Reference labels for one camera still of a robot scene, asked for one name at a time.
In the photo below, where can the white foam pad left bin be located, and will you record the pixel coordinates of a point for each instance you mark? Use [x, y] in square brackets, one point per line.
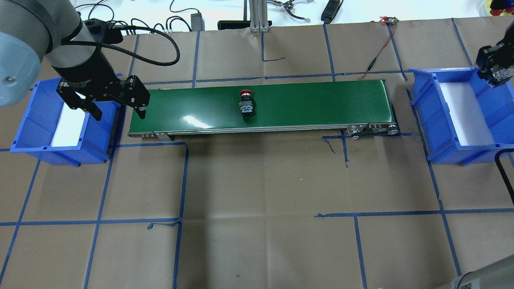
[69, 127]

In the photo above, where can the small red LED board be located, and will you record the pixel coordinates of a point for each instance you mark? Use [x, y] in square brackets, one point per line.
[389, 20]

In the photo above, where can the blue left plastic bin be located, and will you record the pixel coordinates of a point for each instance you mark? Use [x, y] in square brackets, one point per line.
[52, 132]

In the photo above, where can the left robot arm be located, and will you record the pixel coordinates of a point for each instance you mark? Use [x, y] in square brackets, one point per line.
[34, 30]

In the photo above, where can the white foam pad bin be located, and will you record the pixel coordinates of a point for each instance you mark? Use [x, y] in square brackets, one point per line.
[69, 127]
[466, 114]

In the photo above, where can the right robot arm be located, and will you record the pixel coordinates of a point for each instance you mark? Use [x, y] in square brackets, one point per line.
[508, 37]

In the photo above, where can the blue plastic bin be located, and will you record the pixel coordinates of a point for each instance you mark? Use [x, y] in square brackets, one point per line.
[496, 104]
[52, 132]

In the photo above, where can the white foam pad right bin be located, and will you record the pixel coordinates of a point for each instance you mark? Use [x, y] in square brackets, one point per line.
[466, 114]

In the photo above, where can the yellow mushroom push button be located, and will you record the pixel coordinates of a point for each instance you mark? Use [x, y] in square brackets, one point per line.
[500, 76]

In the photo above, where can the red mushroom push button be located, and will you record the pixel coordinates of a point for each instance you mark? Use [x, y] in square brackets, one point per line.
[246, 106]

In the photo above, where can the black handle tool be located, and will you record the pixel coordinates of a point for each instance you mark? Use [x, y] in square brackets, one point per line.
[330, 11]

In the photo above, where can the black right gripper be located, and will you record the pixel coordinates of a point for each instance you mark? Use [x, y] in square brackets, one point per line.
[494, 64]

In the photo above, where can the black power adapter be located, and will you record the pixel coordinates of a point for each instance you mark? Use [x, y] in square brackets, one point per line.
[197, 22]

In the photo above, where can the aluminium frame post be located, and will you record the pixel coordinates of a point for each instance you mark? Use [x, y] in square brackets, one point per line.
[258, 16]

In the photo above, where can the green conveyor belt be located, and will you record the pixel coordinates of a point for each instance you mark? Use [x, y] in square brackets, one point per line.
[362, 108]

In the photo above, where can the blue right plastic bin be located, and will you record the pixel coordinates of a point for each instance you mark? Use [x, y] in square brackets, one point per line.
[496, 104]

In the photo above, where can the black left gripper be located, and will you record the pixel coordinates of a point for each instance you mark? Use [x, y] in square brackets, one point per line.
[89, 69]

